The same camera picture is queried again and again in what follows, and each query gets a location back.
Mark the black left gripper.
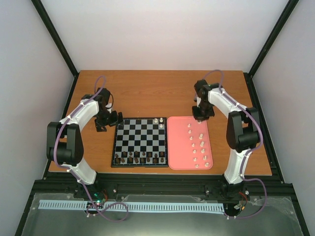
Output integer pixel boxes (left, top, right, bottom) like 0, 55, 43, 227
95, 110, 124, 132

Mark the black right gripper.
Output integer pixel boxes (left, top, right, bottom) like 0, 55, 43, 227
191, 101, 214, 122

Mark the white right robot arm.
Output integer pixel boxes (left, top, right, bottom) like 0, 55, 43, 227
192, 80, 263, 200

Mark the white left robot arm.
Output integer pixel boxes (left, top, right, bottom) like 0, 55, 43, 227
46, 88, 123, 198

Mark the black and white chessboard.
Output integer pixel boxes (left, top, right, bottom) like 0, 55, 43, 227
111, 117, 168, 168

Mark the pink plastic tray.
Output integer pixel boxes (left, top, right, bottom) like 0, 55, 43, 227
167, 116, 213, 171

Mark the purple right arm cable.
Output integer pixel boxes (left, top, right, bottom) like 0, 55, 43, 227
202, 69, 268, 220

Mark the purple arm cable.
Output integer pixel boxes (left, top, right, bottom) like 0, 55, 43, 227
53, 75, 130, 222
202, 69, 268, 220

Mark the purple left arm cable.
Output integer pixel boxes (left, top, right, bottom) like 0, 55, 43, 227
53, 75, 130, 222

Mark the black aluminium frame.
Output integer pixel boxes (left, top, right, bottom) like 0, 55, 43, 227
15, 0, 310, 236

